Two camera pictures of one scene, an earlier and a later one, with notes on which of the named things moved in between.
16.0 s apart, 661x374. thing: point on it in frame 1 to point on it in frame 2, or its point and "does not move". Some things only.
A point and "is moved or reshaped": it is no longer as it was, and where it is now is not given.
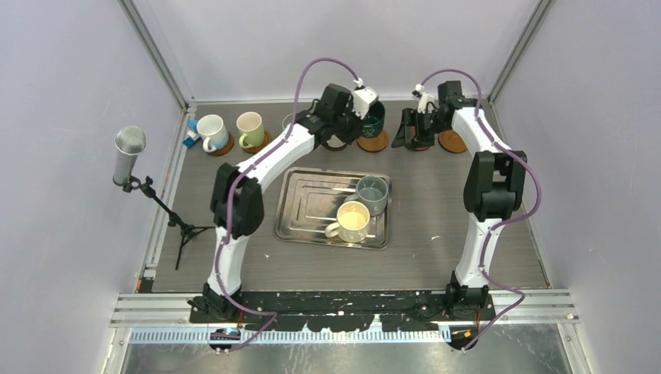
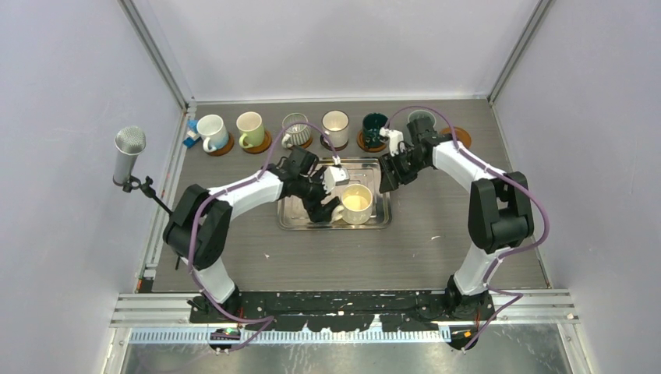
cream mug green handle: x=251 y=125 does not move
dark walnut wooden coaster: x=334 y=148 does not move
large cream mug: x=353 y=220 to x=356 y=209
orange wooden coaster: x=224 y=150 does not move
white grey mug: x=212 y=129 does not move
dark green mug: x=372 y=122 is moved or reshaped
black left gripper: x=350 y=138 to x=316 y=212
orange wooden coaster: x=266 y=141 does not move
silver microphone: x=130 y=141 does not move
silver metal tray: x=309 y=199 is moved or reshaped
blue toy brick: x=192 y=135 does not move
